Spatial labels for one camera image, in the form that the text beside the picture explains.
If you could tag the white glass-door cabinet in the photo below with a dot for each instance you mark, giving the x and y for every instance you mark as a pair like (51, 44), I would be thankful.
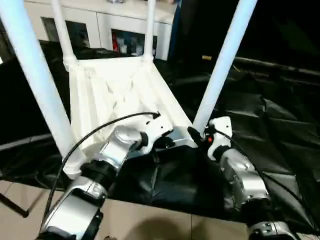
(100, 20)

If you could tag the white plastic table leg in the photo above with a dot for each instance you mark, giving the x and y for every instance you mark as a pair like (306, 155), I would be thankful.
(62, 32)
(150, 30)
(225, 50)
(32, 75)

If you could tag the white plastic table top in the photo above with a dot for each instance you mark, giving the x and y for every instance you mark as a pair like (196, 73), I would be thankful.
(100, 87)

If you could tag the dark blue hanging cloth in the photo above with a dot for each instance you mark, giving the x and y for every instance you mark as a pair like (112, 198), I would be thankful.
(176, 27)

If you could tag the black metal rod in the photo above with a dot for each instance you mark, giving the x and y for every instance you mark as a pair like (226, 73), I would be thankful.
(275, 63)

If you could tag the black metal stand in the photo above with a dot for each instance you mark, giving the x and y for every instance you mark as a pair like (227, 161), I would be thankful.
(15, 205)

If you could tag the small tan label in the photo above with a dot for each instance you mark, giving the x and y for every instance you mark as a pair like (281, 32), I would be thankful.
(206, 57)

